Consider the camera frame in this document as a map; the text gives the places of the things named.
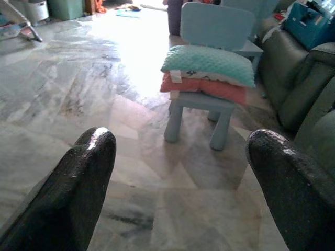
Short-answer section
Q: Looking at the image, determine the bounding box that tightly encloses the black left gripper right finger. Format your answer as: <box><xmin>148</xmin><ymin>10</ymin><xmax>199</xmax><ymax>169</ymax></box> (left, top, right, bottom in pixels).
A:
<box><xmin>245</xmin><ymin>129</ymin><xmax>335</xmax><ymax>251</ymax></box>

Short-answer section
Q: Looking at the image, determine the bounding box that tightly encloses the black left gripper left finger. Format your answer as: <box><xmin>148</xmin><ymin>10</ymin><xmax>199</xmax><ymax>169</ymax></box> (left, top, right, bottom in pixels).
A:
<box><xmin>0</xmin><ymin>127</ymin><xmax>117</xmax><ymax>251</ymax></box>

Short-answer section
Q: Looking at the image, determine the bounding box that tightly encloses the teal dotted pillow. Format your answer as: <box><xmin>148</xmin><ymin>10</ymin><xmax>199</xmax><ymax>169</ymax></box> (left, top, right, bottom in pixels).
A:
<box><xmin>160</xmin><ymin>45</ymin><xmax>256</xmax><ymax>88</ymax></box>

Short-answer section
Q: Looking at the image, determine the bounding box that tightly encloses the green leather sofa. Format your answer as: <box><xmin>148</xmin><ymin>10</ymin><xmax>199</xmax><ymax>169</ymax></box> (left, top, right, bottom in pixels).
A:
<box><xmin>258</xmin><ymin>15</ymin><xmax>335</xmax><ymax>178</ymax></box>

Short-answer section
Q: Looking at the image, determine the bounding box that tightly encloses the coral pink pillow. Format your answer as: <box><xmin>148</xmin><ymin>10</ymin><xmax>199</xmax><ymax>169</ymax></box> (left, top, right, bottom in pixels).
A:
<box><xmin>160</xmin><ymin>72</ymin><xmax>248</xmax><ymax>105</ymax></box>

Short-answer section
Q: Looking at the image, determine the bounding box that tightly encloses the light blue child table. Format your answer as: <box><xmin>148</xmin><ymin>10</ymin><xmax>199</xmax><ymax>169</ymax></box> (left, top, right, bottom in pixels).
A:
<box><xmin>234</xmin><ymin>39</ymin><xmax>264</xmax><ymax>65</ymax></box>

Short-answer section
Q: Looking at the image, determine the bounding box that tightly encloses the blue storage bag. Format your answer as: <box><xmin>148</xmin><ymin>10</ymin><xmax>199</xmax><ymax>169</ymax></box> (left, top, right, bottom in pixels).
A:
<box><xmin>284</xmin><ymin>2</ymin><xmax>335</xmax><ymax>52</ymax></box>

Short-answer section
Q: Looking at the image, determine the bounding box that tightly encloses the green cabinet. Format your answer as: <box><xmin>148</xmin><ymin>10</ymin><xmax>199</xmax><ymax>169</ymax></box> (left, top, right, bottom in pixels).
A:
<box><xmin>47</xmin><ymin>0</ymin><xmax>86</xmax><ymax>21</ymax></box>

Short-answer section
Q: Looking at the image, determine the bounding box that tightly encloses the white round bin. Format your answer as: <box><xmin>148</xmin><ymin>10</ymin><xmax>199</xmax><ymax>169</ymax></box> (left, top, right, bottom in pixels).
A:
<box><xmin>25</xmin><ymin>0</ymin><xmax>50</xmax><ymax>23</ymax></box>

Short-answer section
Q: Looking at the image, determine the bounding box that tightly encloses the light blue child chair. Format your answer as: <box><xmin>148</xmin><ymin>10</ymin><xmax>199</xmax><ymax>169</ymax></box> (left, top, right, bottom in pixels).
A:
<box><xmin>163</xmin><ymin>2</ymin><xmax>264</xmax><ymax>151</ymax></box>

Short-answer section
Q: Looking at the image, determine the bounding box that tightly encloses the orange cloth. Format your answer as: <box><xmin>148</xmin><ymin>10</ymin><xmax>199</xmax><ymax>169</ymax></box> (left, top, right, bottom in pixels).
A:
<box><xmin>94</xmin><ymin>0</ymin><xmax>107</xmax><ymax>14</ymax></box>

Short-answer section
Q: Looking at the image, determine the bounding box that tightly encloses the teal floor mat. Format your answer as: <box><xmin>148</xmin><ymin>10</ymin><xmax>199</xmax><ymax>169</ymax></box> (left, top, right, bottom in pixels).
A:
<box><xmin>116</xmin><ymin>9</ymin><xmax>142</xmax><ymax>19</ymax></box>

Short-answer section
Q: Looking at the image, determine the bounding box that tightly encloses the baby bouncer frame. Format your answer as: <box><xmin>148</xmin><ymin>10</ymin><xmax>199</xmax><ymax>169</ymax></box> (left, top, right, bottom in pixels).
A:
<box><xmin>0</xmin><ymin>0</ymin><xmax>43</xmax><ymax>43</ymax></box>

